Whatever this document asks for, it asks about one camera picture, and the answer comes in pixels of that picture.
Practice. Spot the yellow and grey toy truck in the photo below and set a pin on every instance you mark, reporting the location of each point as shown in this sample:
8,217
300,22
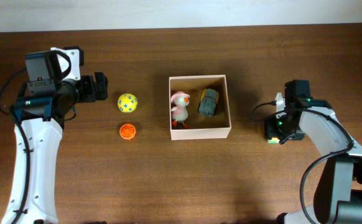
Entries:
208,102

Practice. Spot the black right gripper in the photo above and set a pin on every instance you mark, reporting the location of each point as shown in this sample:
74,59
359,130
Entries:
270,130

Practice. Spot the orange lattice ball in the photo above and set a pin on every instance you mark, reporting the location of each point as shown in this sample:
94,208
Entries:
127,131

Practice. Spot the beige open cardboard box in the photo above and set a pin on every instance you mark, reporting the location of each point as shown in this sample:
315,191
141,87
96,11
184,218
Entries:
201,126

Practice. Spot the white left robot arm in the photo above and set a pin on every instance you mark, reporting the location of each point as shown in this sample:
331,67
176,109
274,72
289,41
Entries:
53,88

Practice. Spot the white duck toy pink hat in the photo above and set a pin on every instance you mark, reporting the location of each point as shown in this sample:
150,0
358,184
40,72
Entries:
179,113

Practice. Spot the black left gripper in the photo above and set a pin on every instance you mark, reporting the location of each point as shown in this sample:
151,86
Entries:
95,91

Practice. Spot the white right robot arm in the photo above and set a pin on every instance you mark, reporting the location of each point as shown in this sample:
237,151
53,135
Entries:
338,196

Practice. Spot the multicolour puzzle cube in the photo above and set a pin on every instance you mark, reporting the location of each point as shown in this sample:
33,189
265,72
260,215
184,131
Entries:
273,140

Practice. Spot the yellow ball blue letters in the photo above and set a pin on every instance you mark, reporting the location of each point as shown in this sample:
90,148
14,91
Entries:
127,103

